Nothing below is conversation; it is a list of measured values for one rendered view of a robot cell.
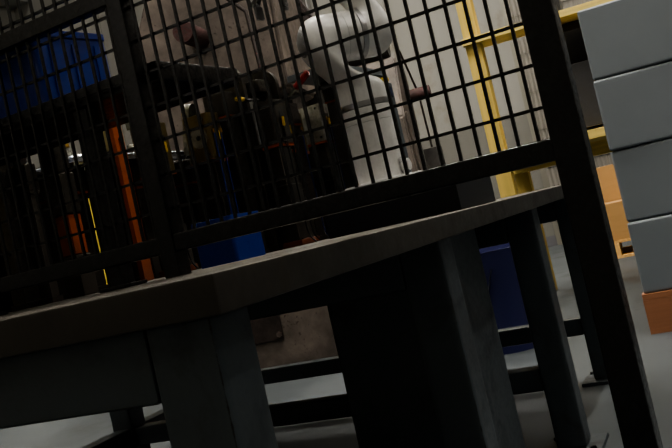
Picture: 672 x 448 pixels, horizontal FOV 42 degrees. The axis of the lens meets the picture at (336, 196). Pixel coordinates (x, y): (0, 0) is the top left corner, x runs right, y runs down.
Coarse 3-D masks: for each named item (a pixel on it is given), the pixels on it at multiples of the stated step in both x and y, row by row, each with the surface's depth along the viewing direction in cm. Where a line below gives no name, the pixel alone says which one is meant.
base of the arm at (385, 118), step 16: (352, 112) 206; (384, 112) 206; (352, 128) 207; (368, 128) 205; (384, 128) 205; (352, 144) 208; (368, 144) 205; (384, 144) 205; (400, 160) 206; (368, 176) 206; (384, 176) 205
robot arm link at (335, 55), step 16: (320, 16) 206; (336, 32) 204; (352, 32) 205; (304, 48) 205; (336, 48) 203; (352, 48) 206; (320, 64) 205; (336, 64) 203; (336, 80) 206; (352, 80) 205; (368, 96) 205; (384, 96) 207
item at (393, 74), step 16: (352, 64) 854; (368, 64) 849; (384, 64) 843; (400, 80) 847; (400, 96) 825; (416, 96) 859; (400, 112) 815; (416, 144) 854; (416, 160) 823; (432, 160) 889
